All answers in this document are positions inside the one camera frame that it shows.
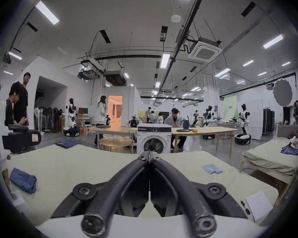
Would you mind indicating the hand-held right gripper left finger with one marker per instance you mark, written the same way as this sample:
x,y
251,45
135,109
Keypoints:
x,y
106,197

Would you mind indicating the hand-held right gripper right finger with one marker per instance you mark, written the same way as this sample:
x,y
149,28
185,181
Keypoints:
x,y
188,197

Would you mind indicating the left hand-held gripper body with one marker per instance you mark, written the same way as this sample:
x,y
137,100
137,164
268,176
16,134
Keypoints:
x,y
19,137

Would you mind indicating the person's left hand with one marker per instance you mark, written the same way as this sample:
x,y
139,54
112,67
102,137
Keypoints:
x,y
5,178

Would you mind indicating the row of standing fans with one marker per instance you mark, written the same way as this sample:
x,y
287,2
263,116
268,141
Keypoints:
x,y
48,119

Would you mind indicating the blue white striped cloth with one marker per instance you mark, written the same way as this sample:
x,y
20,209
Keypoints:
x,y
211,169

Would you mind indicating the dark blue bunched garment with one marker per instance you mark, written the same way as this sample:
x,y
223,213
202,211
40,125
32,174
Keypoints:
x,y
23,181

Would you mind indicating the dark blue flat garment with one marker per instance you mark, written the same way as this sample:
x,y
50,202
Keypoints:
x,y
65,143

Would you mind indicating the bed with beige sheet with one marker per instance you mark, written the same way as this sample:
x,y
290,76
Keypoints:
x,y
69,165
268,155

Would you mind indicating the white humanoid robot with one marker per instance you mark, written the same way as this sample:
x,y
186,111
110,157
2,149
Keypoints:
x,y
243,125
208,118
70,119

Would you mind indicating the round wooden table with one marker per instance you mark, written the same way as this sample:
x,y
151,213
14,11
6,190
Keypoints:
x,y
115,142

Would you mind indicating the small black stick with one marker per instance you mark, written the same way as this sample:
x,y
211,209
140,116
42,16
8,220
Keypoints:
x,y
245,207

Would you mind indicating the white desk with monitor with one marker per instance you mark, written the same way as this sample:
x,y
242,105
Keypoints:
x,y
84,119

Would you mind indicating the white washing machine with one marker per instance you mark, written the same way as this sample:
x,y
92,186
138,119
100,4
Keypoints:
x,y
154,137

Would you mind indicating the long wooden table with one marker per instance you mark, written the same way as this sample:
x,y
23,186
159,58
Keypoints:
x,y
208,131

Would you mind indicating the white printed paper sheet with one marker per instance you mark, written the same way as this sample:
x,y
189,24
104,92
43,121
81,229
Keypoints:
x,y
258,205

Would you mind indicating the group of people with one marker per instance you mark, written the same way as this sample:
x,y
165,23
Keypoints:
x,y
152,115

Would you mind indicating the pale green banner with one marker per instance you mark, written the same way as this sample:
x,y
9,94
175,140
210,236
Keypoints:
x,y
230,109

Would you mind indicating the black locker cabinet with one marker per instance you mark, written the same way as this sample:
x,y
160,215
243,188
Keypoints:
x,y
268,120

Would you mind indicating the grey padded headboard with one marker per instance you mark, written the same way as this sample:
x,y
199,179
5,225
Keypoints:
x,y
286,130

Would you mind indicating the round grey reflector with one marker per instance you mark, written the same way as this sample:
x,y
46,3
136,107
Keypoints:
x,y
283,92

